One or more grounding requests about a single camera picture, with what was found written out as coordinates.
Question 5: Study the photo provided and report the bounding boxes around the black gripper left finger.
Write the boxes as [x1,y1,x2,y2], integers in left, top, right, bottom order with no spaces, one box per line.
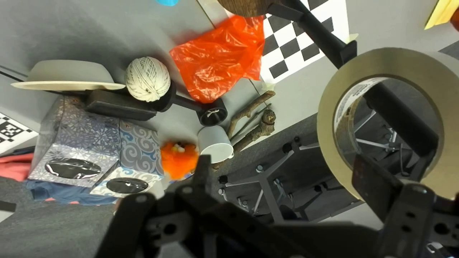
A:
[192,153,212,193]

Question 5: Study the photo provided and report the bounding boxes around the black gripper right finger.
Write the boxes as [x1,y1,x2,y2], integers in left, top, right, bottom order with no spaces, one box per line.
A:
[351,155,401,222]

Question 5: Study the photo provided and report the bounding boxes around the beige masking tape roll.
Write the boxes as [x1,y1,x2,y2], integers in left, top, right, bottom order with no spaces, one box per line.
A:
[315,46,459,200]

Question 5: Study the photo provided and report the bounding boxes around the orange fuzzy ball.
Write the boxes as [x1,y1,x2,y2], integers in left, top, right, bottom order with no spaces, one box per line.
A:
[159,139,201,182]

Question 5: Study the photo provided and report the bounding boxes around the white mug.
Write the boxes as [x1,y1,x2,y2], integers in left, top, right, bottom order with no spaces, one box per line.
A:
[195,125,236,165]

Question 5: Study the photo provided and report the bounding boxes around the black metal chair base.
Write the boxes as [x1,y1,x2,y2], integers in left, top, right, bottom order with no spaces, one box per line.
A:
[216,109,434,226]

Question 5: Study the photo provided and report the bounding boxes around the long brown wooden branch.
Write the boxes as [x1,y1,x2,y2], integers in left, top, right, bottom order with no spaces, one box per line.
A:
[229,106,278,155]

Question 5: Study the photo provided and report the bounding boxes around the thick brown wooden branch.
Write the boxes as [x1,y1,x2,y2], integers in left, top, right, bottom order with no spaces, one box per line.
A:
[225,89,278,137]

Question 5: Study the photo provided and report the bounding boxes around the orange plastic bag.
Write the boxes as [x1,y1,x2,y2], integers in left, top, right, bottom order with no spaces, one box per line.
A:
[169,14,267,106]

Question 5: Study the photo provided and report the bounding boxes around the silver glitter tissue box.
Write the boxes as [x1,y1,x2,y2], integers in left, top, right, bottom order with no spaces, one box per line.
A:
[27,93,123,189]

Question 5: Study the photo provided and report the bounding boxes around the blue cloth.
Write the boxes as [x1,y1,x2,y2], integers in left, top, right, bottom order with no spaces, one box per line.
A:
[24,179,119,208]

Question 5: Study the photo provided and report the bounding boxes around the black white checkerboard sheet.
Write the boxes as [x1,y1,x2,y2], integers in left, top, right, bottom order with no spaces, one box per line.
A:
[258,0,351,86]

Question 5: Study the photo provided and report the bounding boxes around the grey shallow bowl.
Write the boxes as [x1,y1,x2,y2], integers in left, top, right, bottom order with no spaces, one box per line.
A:
[10,59,127,93]

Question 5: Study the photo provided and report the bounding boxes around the blue plastic spring clamp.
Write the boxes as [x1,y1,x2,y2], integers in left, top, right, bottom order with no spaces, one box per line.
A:
[153,0,182,8]

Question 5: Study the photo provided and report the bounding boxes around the red cloth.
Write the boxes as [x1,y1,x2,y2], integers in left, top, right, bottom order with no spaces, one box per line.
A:
[0,152,36,183]

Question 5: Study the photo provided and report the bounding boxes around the yellow sticky notes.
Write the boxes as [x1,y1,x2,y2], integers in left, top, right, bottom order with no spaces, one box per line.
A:
[423,0,459,31]

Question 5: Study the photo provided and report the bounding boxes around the small marker tag sheet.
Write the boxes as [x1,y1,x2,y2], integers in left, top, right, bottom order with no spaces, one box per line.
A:
[0,110,40,157]

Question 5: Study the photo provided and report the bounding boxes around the black handled utensil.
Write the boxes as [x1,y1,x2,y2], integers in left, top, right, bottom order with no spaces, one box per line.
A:
[84,87,229,127]

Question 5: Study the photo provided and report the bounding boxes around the white string ball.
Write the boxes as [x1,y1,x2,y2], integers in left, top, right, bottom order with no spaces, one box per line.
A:
[125,54,172,104]

